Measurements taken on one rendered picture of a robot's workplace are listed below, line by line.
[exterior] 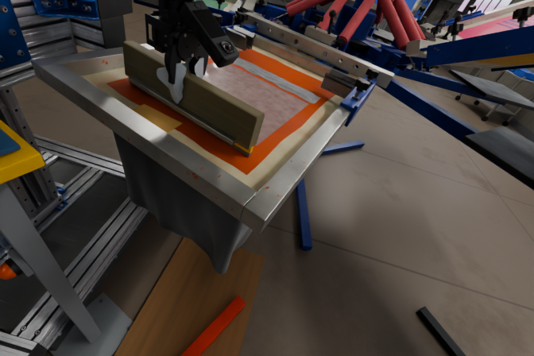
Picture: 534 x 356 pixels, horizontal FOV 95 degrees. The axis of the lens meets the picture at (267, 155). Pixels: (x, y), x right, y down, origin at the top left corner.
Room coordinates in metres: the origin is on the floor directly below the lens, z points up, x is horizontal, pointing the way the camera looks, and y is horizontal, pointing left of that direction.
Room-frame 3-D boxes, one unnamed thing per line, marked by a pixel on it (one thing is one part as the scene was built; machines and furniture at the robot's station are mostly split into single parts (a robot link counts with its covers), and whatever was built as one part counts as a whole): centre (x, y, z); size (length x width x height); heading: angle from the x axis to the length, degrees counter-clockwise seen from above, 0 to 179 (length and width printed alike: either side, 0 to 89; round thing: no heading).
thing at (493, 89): (1.80, -0.90, 0.91); 1.34 x 0.41 x 0.08; 100
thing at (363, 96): (0.82, -0.23, 0.97); 0.30 x 0.05 x 0.07; 160
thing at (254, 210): (0.68, 0.12, 0.97); 0.79 x 0.58 x 0.04; 160
